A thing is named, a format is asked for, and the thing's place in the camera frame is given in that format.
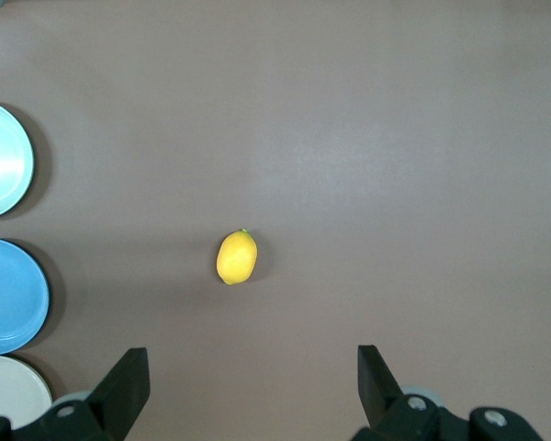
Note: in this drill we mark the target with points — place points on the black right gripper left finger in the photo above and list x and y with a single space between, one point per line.
119 399

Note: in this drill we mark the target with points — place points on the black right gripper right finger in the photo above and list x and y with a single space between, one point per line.
381 404

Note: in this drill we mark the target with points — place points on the yellow lemon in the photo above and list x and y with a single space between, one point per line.
237 257

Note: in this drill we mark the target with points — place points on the beige round plate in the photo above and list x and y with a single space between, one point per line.
9 390

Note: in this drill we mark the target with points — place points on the blue round plate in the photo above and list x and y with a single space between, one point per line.
9 294

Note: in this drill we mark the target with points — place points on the pale green round plate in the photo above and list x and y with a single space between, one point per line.
2 156

